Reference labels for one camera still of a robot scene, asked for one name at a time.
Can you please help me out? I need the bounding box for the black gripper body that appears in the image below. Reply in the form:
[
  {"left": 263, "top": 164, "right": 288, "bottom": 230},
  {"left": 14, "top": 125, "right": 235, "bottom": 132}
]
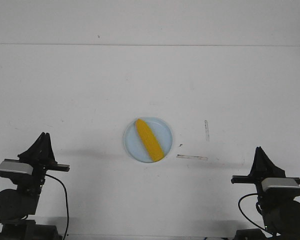
[
  {"left": 231, "top": 175, "right": 300, "bottom": 196},
  {"left": 32, "top": 163, "right": 70, "bottom": 193}
]

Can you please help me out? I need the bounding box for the clear tape strip horizontal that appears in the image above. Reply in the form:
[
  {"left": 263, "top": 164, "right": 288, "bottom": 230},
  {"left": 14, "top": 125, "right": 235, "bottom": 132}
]
[{"left": 176, "top": 154, "right": 208, "bottom": 161}]

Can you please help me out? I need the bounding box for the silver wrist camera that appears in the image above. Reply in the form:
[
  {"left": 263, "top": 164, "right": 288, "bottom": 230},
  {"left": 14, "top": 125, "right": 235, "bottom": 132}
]
[
  {"left": 261, "top": 177, "right": 300, "bottom": 192},
  {"left": 0, "top": 159, "right": 33, "bottom": 175}
]

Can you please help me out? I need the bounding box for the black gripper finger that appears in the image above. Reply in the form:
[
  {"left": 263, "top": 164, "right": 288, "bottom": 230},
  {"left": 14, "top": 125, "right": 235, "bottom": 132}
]
[
  {"left": 45, "top": 133, "right": 58, "bottom": 165},
  {"left": 248, "top": 147, "right": 259, "bottom": 177},
  {"left": 258, "top": 147, "right": 286, "bottom": 178},
  {"left": 17, "top": 132, "right": 46, "bottom": 164}
]

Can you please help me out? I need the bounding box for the clear tape strip vertical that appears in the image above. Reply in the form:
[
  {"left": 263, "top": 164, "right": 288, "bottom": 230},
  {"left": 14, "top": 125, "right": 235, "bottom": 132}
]
[{"left": 204, "top": 120, "right": 210, "bottom": 142}]

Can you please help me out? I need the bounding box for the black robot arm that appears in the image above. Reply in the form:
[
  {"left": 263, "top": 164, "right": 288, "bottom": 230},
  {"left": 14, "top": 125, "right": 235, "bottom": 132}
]
[
  {"left": 0, "top": 132, "right": 70, "bottom": 240},
  {"left": 231, "top": 146, "right": 300, "bottom": 240}
]

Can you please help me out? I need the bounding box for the light blue round plate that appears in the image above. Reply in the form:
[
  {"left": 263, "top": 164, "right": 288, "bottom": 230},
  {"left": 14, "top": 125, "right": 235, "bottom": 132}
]
[{"left": 123, "top": 117, "right": 173, "bottom": 164}]

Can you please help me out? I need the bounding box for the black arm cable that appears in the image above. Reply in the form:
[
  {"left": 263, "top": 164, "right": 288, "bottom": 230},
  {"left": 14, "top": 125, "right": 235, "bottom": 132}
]
[
  {"left": 44, "top": 174, "right": 70, "bottom": 238},
  {"left": 237, "top": 192, "right": 273, "bottom": 236}
]

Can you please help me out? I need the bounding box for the yellow corn cob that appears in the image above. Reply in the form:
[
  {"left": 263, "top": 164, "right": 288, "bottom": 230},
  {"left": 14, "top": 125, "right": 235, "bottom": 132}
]
[{"left": 135, "top": 118, "right": 165, "bottom": 162}]

